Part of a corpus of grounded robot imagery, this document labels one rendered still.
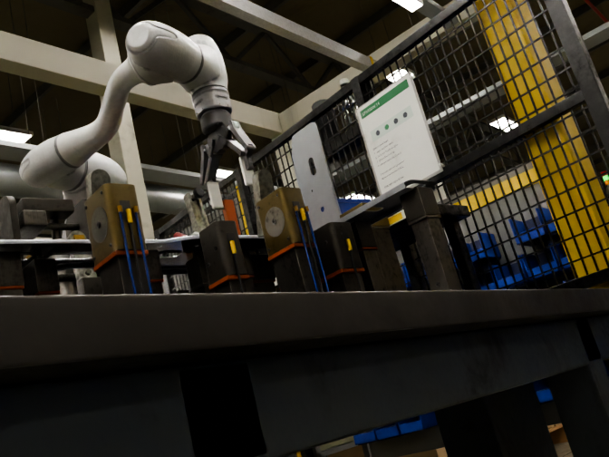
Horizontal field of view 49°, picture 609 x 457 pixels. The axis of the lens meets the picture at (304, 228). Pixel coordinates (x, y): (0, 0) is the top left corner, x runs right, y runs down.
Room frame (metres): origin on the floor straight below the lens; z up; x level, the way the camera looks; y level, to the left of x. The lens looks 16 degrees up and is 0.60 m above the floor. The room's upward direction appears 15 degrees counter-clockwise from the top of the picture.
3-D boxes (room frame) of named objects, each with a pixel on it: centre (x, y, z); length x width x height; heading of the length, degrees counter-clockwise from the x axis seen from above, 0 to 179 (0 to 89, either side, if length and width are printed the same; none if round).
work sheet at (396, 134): (1.77, -0.32, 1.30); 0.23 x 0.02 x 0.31; 45
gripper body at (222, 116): (1.45, 0.14, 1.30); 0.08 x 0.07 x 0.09; 45
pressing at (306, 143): (1.63, -0.06, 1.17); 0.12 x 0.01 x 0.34; 45
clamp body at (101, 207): (1.03, 0.30, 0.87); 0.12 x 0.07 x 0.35; 45
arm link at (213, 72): (1.44, 0.15, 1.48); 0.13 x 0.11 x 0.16; 155
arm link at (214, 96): (1.45, 0.14, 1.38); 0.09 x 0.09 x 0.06
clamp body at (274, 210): (1.26, 0.03, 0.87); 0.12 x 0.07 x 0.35; 45
